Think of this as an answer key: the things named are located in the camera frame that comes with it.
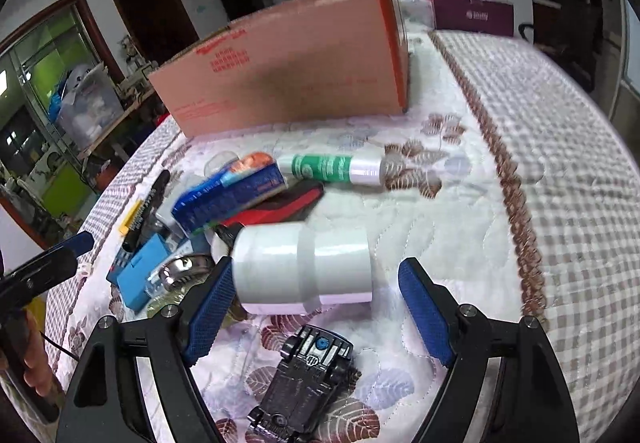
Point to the round metal mesh strainer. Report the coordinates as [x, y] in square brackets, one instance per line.
[179, 271]

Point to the black toy car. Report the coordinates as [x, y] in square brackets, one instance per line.
[316, 366]

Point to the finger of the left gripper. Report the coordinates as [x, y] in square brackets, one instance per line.
[79, 244]

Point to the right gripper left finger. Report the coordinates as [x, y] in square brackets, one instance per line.
[104, 402]

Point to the person left hand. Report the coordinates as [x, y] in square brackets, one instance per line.
[39, 375]

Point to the blue toothpaste box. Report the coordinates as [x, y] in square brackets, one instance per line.
[237, 186]

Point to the brown cardboard box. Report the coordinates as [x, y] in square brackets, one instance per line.
[302, 60]

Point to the black marker pen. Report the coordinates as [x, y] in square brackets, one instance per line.
[151, 202]

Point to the green label white tube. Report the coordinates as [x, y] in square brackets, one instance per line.
[355, 170]

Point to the checkered floral bed quilt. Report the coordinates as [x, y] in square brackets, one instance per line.
[530, 205]

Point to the blue plastic box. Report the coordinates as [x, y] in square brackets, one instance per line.
[130, 271]

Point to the clear plastic storage bin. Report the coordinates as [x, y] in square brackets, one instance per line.
[89, 104]

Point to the white tape roll stack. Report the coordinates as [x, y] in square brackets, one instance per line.
[290, 269]

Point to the purple gift bag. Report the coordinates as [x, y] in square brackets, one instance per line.
[494, 17]

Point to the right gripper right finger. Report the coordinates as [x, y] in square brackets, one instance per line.
[531, 401]

